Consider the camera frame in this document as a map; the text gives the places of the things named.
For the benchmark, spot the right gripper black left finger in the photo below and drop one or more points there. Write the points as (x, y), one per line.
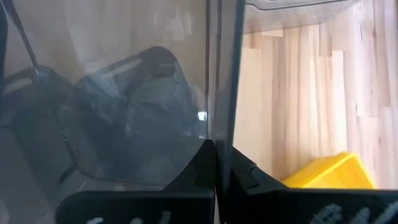
(202, 174)

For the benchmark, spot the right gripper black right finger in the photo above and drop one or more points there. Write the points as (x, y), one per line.
(239, 177)

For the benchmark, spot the yellow plastic slotted basket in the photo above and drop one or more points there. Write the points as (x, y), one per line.
(335, 174)

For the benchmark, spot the clear plastic basket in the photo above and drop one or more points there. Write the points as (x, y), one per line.
(295, 3)
(224, 62)

